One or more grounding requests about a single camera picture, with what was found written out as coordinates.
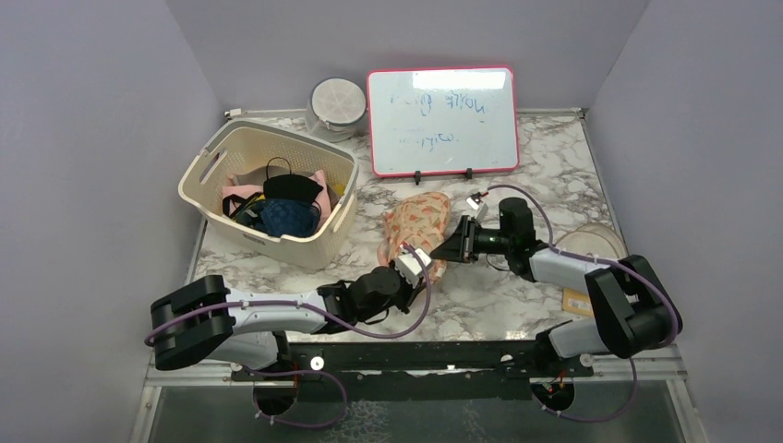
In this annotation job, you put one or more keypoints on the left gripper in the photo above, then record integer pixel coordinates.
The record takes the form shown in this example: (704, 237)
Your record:
(410, 293)

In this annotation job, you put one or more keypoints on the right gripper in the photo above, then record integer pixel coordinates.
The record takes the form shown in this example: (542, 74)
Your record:
(460, 247)

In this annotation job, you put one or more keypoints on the floral mesh laundry bag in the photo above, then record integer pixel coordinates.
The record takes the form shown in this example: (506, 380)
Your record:
(419, 221)

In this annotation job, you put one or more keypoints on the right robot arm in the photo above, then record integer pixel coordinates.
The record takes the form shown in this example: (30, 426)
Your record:
(631, 312)

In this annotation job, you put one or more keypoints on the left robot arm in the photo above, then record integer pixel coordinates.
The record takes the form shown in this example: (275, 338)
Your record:
(207, 320)

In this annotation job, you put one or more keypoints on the cream plastic laundry basket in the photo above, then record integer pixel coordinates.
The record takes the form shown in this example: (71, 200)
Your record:
(243, 146)

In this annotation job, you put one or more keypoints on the black bra in basket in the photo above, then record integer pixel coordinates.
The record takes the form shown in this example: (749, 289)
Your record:
(290, 186)

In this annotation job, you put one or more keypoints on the pink garment in basket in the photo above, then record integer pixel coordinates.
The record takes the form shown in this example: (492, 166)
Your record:
(247, 188)

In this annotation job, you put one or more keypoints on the blue lace garment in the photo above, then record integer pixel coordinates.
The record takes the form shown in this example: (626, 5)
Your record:
(279, 217)

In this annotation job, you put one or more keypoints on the small yellow notepad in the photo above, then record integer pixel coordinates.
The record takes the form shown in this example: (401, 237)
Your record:
(576, 303)

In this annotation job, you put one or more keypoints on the pink framed whiteboard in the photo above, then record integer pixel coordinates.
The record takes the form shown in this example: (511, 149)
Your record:
(439, 121)

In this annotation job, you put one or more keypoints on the round white disc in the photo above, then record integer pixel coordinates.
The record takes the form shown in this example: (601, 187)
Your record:
(593, 239)

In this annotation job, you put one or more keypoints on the white round mesh container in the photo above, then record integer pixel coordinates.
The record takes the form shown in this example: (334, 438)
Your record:
(334, 110)

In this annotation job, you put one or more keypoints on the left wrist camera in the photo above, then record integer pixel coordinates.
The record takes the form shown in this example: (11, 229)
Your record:
(412, 267)

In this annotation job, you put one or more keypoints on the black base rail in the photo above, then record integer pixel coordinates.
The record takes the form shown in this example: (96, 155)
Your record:
(419, 371)

